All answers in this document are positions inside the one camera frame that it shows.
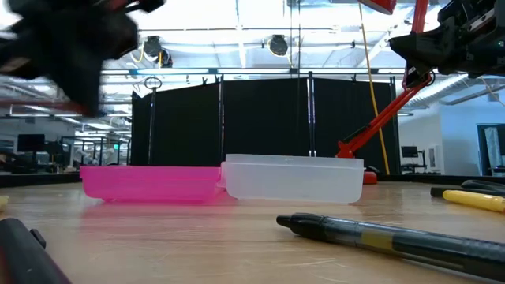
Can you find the black retractable pen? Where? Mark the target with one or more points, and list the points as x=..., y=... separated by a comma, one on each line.
x=19, y=256

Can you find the black folding partition screen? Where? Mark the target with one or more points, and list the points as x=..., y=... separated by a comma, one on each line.
x=264, y=122

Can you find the red desk lamp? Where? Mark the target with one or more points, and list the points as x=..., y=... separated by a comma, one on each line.
x=375, y=126

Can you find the pink plastic box lid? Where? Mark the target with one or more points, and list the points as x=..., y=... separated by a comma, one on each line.
x=150, y=183

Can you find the black pen with yellow band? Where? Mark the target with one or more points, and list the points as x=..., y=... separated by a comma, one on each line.
x=394, y=240

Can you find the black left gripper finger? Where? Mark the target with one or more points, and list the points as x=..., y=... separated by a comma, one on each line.
x=84, y=96

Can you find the clear plastic supply box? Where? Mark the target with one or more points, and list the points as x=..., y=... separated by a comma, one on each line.
x=294, y=179

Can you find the black aluminium table frame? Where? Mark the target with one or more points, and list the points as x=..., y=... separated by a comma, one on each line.
x=39, y=179

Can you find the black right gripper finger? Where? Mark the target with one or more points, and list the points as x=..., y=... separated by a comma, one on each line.
x=428, y=47

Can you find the yellow highlighter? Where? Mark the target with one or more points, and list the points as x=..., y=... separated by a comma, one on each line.
x=477, y=200

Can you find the black computer monitor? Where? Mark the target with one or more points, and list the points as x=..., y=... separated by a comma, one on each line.
x=31, y=143
x=409, y=152

